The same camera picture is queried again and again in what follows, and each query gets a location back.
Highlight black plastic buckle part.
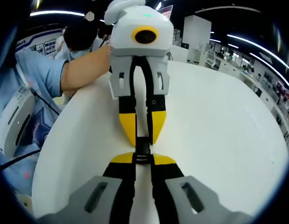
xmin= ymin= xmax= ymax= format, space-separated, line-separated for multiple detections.
xmin=135 ymin=136 xmax=151 ymax=155

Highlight black device cable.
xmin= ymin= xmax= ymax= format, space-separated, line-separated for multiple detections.
xmin=29 ymin=88 xmax=61 ymax=115
xmin=0 ymin=149 xmax=41 ymax=172

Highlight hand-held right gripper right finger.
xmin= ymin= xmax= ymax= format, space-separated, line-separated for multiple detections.
xmin=150 ymin=153 xmax=253 ymax=224

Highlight monitor with red screen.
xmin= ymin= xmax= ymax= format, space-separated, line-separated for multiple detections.
xmin=158 ymin=4 xmax=174 ymax=21

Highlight white office desk row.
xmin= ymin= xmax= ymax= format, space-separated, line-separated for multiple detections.
xmin=214 ymin=46 xmax=289 ymax=143

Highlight long ceiling light strip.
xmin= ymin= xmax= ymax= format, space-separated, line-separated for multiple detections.
xmin=227 ymin=34 xmax=268 ymax=51
xmin=29 ymin=10 xmax=85 ymax=18
xmin=194 ymin=5 xmax=263 ymax=14

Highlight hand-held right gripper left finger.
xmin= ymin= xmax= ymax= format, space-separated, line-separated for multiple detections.
xmin=38 ymin=151 xmax=137 ymax=224

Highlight white worn chest device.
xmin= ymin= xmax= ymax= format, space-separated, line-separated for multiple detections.
xmin=0 ymin=88 xmax=37 ymax=160

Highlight wall display boards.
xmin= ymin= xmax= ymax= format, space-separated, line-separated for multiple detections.
xmin=15 ymin=32 xmax=65 ymax=58

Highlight person in blue shirt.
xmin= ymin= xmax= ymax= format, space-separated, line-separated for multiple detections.
xmin=0 ymin=50 xmax=70 ymax=187

